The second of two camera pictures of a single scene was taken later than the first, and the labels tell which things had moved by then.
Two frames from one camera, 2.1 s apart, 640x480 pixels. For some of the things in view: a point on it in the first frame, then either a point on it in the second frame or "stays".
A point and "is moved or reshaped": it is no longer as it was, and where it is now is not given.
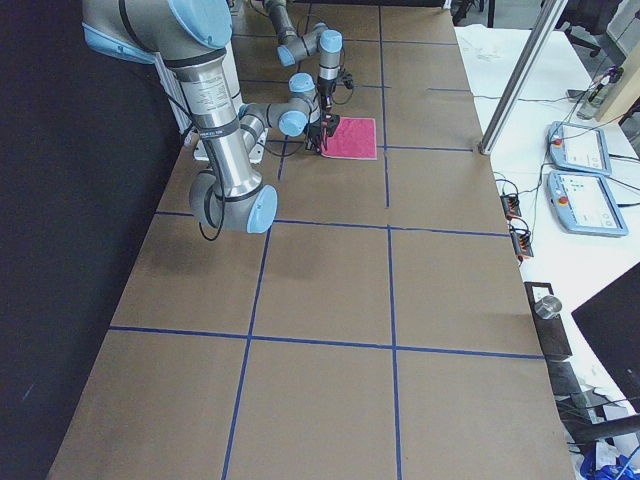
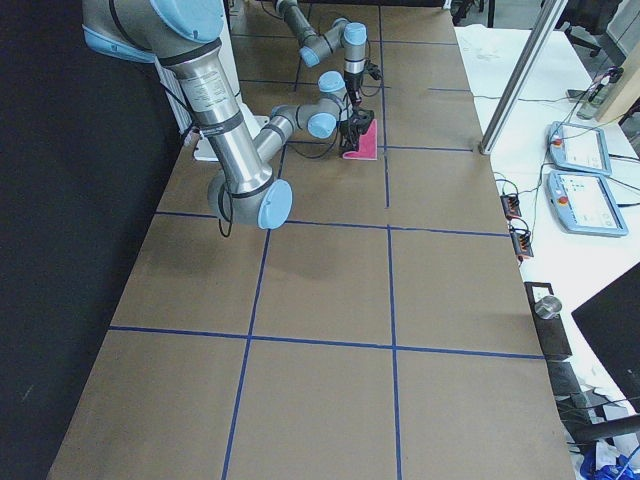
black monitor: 611,322 stays
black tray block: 551,331 stays
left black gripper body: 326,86 → 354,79
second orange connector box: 521,240 stays
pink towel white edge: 353,138 is moved or reshaped
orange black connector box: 511,205 stays
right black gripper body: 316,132 → 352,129
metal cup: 547,307 stays
